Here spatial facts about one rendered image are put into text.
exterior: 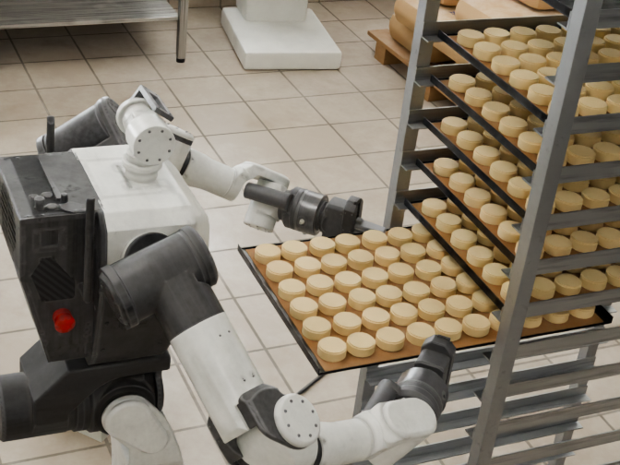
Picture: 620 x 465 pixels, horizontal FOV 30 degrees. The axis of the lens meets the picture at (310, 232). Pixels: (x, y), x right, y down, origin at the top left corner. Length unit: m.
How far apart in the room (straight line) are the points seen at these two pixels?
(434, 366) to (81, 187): 0.64
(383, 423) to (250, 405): 0.25
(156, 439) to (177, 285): 0.49
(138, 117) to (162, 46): 4.17
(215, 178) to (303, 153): 2.67
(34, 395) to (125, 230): 0.38
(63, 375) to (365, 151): 3.28
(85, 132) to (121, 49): 3.89
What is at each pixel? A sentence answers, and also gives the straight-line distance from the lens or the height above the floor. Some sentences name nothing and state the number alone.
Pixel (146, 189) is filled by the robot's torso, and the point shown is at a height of 1.37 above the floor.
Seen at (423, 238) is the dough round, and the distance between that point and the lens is 2.33.
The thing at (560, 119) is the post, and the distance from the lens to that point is 1.84.
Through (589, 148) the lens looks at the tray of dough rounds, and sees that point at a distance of 2.03.
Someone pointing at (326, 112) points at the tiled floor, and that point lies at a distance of 5.39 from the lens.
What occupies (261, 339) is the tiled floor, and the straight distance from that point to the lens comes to 3.82.
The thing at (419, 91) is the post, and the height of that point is 1.37.
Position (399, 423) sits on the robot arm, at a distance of 1.78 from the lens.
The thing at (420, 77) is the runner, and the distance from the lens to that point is 2.23.
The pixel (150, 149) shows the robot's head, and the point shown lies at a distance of 1.77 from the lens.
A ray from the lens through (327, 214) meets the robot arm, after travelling 2.35.
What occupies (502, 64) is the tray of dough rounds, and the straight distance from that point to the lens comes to 2.07.
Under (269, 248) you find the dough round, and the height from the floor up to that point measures 1.09.
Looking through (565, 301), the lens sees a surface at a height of 1.15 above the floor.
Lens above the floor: 2.26
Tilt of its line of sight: 31 degrees down
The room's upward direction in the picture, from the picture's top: 7 degrees clockwise
